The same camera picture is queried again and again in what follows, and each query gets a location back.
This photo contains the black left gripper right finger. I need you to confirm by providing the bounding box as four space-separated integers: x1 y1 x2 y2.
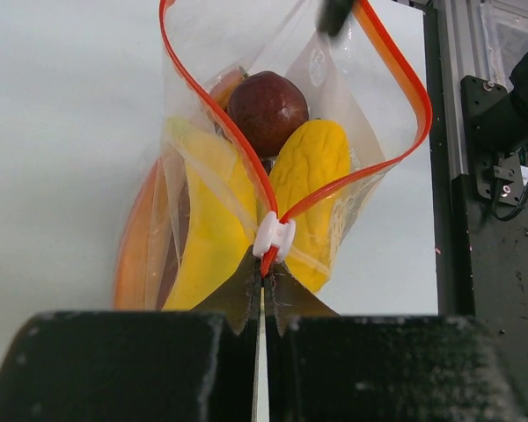
261 264 528 421

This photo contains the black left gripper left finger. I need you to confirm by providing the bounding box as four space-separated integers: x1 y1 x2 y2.
0 251 260 421

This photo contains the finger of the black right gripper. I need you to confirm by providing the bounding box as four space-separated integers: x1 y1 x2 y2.
317 0 356 38

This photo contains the dark purple passion fruit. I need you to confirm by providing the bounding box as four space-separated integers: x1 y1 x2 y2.
226 70 309 159

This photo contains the clear zip bag red zipper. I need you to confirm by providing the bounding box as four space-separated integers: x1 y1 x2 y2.
114 1 437 314

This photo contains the wrinkled yellow lemon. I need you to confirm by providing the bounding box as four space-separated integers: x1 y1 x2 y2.
269 120 350 293

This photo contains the yellow banana bunch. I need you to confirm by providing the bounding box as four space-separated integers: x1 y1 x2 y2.
162 117 257 310

